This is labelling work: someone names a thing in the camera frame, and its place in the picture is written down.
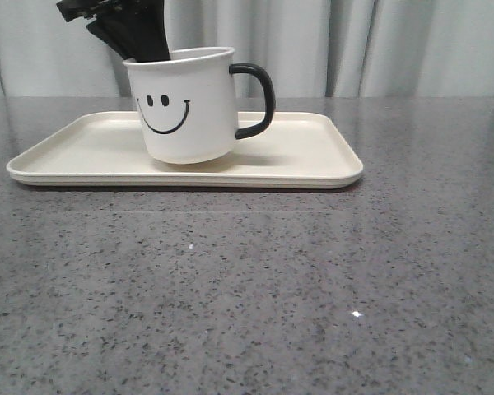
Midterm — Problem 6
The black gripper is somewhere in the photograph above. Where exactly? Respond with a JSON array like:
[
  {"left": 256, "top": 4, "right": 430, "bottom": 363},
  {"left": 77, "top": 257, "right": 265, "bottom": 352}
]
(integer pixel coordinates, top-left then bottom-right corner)
[{"left": 56, "top": 0, "right": 170, "bottom": 62}]

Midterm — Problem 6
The white smiley mug black handle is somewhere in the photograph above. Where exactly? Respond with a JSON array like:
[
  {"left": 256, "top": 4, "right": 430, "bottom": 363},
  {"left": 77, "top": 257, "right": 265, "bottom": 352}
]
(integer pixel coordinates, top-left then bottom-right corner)
[{"left": 123, "top": 46, "right": 276, "bottom": 165}]

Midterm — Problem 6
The grey pleated curtain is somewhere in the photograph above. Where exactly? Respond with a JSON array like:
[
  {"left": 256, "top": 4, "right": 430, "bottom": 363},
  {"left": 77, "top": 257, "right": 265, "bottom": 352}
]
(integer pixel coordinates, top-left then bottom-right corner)
[{"left": 0, "top": 1, "right": 494, "bottom": 98}]

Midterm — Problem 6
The cream rectangular plastic tray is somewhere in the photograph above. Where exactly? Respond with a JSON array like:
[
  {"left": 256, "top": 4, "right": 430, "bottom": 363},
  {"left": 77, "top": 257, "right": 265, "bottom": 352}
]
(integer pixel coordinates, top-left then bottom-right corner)
[{"left": 7, "top": 111, "right": 364, "bottom": 189}]

